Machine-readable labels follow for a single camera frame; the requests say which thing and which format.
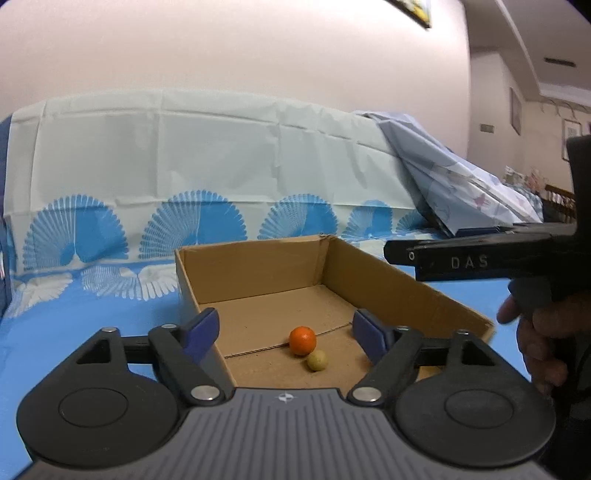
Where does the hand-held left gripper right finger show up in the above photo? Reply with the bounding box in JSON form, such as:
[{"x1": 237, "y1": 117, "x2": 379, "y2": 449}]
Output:
[{"x1": 346, "y1": 308, "x2": 502, "y2": 408}]

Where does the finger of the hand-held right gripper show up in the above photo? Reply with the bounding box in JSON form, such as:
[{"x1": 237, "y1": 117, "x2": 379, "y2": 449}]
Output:
[{"x1": 383, "y1": 239, "x2": 419, "y2": 268}]

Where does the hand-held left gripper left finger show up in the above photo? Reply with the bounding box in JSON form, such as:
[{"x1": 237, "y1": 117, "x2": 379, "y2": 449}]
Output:
[{"x1": 74, "y1": 307, "x2": 228, "y2": 408}]

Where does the rough-skinned orange mandarin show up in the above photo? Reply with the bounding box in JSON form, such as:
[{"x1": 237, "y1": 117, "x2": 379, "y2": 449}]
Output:
[{"x1": 289, "y1": 326, "x2": 318, "y2": 356}]

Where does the brown cardboard box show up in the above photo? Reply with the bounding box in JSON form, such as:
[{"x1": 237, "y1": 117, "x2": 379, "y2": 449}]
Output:
[{"x1": 174, "y1": 234, "x2": 496, "y2": 388}]

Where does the person's right hand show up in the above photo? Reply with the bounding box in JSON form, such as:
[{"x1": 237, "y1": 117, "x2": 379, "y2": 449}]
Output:
[{"x1": 498, "y1": 293, "x2": 591, "y2": 396}]

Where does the pale blue printed blanket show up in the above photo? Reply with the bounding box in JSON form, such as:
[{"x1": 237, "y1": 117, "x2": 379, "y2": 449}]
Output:
[{"x1": 353, "y1": 110, "x2": 546, "y2": 238}]

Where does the blue fan-print bed sheet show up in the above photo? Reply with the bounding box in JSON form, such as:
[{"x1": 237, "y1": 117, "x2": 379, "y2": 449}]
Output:
[{"x1": 0, "y1": 88, "x2": 527, "y2": 467}]

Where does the blue fabric sofa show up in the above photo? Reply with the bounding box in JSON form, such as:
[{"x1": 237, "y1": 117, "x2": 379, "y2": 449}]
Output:
[{"x1": 0, "y1": 115, "x2": 17, "y2": 319}]

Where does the dark wooden rail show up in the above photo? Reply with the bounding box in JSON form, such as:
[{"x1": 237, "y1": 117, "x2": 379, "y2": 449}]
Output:
[{"x1": 545, "y1": 184, "x2": 578, "y2": 223}]

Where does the framed wall picture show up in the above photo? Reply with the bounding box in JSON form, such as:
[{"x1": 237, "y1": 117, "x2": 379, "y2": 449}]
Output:
[
  {"x1": 510, "y1": 88, "x2": 522, "y2": 136},
  {"x1": 562, "y1": 119, "x2": 581, "y2": 161},
  {"x1": 390, "y1": 0, "x2": 432, "y2": 29}
]

